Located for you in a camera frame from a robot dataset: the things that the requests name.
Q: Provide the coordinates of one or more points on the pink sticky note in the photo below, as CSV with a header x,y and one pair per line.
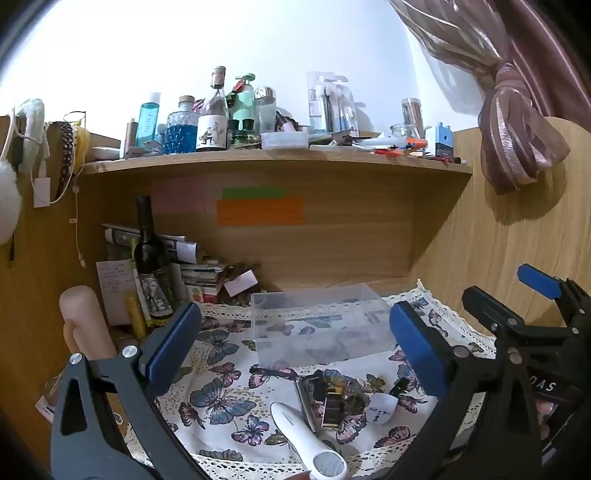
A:
x,y
180,196

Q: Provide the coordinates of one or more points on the blue bead glass bottle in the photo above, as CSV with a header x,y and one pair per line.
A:
x,y
181,136

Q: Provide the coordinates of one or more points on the tall blue liquid bottle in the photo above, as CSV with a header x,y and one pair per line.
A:
x,y
147,122

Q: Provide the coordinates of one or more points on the white handwritten note paper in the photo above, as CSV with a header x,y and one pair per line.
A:
x,y
113,286

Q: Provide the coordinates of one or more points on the orange sticky note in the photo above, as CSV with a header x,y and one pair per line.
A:
x,y
258,212

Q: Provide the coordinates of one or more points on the green pump bottle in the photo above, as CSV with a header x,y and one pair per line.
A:
x,y
244,104

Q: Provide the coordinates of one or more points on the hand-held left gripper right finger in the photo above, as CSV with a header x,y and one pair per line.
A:
x,y
415,350

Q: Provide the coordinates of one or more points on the white handheld massager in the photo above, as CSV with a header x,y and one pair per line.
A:
x,y
295,429

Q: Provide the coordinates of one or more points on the black lace headband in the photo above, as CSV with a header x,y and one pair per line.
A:
x,y
66,147

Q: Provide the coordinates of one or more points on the blue pencil sharpener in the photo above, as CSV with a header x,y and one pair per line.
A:
x,y
444,141

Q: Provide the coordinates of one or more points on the glass jar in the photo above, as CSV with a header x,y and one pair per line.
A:
x,y
400,130

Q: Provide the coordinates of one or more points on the yellow headband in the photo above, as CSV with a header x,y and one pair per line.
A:
x,y
83,143

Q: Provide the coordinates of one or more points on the white fuzzy headband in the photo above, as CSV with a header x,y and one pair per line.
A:
x,y
34,120

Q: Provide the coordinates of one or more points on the yellow tube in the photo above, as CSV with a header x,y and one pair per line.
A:
x,y
135,318

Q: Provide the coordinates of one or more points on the black gold perfume bottle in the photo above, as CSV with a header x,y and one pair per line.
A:
x,y
332,408

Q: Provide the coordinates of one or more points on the pile of books and papers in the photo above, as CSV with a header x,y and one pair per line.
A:
x,y
198,277

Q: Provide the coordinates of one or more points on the toothbrush blister pack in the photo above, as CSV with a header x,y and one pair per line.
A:
x,y
316,106
344,108

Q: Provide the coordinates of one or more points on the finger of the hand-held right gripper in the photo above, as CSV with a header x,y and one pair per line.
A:
x,y
503,323
538,279

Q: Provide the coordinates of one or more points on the wooden shelf board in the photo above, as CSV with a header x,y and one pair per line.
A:
x,y
277,161

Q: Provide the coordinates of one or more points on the scattered pens and markers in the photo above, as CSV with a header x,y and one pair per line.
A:
x,y
392,150

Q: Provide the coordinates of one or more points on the dark ink bottle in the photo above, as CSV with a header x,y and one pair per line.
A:
x,y
242,131

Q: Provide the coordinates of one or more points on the clear bottle with silver cap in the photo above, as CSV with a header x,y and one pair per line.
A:
x,y
264,115

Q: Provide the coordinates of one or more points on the tied pink brown curtain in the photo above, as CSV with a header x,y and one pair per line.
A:
x,y
517,115

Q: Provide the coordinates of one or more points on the small pink white box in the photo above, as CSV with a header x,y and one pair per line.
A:
x,y
240,282

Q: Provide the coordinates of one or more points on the clear plastic storage box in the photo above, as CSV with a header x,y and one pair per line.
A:
x,y
323,332

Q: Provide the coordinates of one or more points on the dark wine bottle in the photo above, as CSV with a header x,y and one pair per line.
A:
x,y
147,249

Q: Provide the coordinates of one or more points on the green sticky note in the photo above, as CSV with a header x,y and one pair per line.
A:
x,y
254,192

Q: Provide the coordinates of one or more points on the pink cylinder bottle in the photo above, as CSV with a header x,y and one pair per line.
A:
x,y
83,318

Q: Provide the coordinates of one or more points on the white charger plug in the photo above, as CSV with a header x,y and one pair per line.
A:
x,y
41,191

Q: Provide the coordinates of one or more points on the small dark nail polish bottle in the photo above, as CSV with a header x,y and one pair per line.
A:
x,y
400,387

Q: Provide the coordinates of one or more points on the flat clear lidded container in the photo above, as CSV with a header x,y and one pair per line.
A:
x,y
284,140

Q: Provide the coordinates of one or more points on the brown cardboard tube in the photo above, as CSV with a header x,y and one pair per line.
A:
x,y
130,138

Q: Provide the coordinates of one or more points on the clear tube of pencils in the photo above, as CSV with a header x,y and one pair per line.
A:
x,y
411,115

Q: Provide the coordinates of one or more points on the silver black rectangular case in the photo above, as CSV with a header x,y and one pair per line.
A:
x,y
307,397

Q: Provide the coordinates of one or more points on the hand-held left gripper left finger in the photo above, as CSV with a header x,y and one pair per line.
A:
x,y
173,344

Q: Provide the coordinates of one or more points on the clear bottle with illustrated label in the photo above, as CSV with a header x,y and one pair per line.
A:
x,y
212,134

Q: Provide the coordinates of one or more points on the white fluffy pom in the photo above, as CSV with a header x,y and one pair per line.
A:
x,y
7,198

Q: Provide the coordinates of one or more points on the butterfly print tablecloth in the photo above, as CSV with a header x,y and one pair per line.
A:
x,y
221,397

